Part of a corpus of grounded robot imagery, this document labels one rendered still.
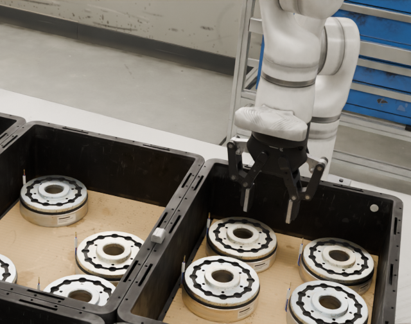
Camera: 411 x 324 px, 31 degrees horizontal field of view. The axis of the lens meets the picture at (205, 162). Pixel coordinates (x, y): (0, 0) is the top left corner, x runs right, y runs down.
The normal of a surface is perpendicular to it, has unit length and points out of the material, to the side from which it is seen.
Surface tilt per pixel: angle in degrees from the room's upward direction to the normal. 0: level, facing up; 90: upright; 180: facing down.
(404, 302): 0
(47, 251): 0
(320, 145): 89
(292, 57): 84
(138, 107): 0
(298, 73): 89
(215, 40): 90
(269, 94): 81
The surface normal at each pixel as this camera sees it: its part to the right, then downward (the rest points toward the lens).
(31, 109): 0.09, -0.87
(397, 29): -0.37, 0.42
